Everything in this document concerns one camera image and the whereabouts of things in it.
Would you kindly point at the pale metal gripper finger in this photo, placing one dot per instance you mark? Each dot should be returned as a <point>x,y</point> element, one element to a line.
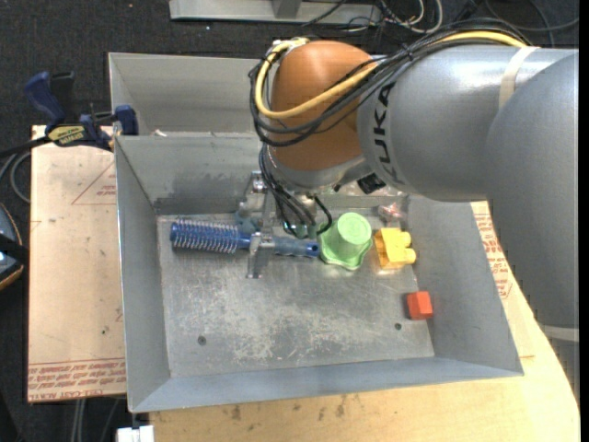
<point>269,219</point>
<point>255,260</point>

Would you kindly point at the red block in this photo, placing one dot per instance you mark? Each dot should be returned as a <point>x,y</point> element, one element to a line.
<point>419,305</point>

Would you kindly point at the green plastic cup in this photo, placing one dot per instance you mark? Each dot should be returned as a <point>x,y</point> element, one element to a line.
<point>347,242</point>

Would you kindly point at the clear plastic thing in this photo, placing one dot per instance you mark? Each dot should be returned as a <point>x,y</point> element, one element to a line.
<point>392,212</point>

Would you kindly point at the grey metal bin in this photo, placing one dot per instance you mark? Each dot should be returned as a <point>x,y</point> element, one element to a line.
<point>285,320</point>

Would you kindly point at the yellow toy brick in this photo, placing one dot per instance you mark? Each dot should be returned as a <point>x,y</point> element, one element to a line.
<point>393,247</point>

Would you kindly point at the blue hairbrush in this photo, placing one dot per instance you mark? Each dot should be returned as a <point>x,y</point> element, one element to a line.
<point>207,238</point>

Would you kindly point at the black cylinder on white bracket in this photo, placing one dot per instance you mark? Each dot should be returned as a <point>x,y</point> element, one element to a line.
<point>370,183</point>

